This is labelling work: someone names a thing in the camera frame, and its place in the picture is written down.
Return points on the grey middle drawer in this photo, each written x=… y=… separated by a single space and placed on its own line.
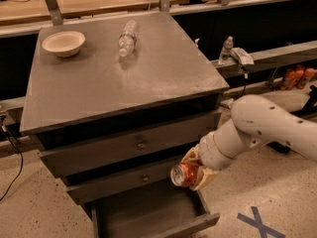
x=146 y=173

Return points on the red coke can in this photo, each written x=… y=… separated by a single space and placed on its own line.
x=184 y=174

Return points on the white paper packet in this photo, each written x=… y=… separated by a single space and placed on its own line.
x=242 y=56

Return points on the small upright water bottle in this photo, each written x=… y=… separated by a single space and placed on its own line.
x=226 y=50

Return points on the orange bottles on floor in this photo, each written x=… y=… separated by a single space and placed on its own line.
x=297 y=76

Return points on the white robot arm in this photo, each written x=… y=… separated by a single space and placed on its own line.
x=254 y=121

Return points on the clear plastic water bottle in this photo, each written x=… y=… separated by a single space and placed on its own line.
x=128 y=38

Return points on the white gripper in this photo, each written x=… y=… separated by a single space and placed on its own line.
x=211 y=153

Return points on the white paper bowl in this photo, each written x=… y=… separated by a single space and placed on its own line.
x=64 y=44

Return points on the grey top drawer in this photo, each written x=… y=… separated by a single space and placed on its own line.
x=104 y=151

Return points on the grey drawer cabinet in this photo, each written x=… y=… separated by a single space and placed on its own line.
x=97 y=93

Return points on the open grey bottom drawer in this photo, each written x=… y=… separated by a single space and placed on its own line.
x=155 y=210

